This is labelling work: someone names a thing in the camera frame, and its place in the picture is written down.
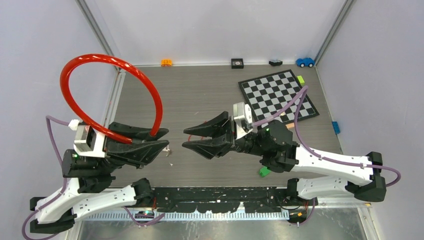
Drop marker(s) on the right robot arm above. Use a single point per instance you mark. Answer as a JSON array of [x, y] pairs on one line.
[[339, 175]]

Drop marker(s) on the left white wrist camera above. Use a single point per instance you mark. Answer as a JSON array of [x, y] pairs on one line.
[[87, 142]]

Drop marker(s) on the aluminium front rail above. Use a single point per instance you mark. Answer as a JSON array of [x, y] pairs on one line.
[[108, 207]]

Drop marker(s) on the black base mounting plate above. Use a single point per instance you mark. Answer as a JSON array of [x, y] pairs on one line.
[[220, 200]]

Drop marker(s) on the small black toy car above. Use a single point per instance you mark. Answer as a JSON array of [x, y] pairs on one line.
[[275, 62]]

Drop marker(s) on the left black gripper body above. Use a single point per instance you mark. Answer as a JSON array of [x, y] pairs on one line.
[[118, 160]]

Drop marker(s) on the lime green block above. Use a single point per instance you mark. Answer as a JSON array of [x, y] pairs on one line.
[[301, 80]]

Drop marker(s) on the black white chessboard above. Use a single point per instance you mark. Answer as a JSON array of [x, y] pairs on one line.
[[268, 94]]

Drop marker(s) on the blue toy brick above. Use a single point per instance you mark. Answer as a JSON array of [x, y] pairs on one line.
[[336, 127]]

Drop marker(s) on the red hose lock keys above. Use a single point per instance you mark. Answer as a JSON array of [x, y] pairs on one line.
[[168, 151]]

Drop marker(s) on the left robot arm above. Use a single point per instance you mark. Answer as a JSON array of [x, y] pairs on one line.
[[87, 169]]

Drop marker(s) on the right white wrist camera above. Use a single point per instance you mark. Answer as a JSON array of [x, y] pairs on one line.
[[243, 120]]

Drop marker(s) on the orange toy block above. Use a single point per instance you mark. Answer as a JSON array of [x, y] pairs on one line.
[[166, 62]]

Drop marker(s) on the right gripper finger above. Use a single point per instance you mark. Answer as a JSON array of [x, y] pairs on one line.
[[213, 128], [209, 148]]

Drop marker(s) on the green toy brick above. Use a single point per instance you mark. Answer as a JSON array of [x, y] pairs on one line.
[[263, 172]]

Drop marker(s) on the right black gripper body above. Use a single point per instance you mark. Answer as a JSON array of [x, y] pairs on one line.
[[240, 145]]

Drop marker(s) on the small black box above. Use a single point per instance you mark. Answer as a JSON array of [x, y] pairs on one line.
[[237, 63]]

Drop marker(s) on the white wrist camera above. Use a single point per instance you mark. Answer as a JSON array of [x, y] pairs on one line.
[[243, 120], [87, 142]]

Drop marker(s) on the tan wooden block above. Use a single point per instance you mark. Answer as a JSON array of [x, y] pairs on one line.
[[290, 125]]

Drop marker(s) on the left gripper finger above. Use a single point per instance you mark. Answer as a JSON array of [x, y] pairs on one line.
[[138, 133], [142, 153]]

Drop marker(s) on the blue toy car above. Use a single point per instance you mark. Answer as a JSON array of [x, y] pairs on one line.
[[305, 62]]

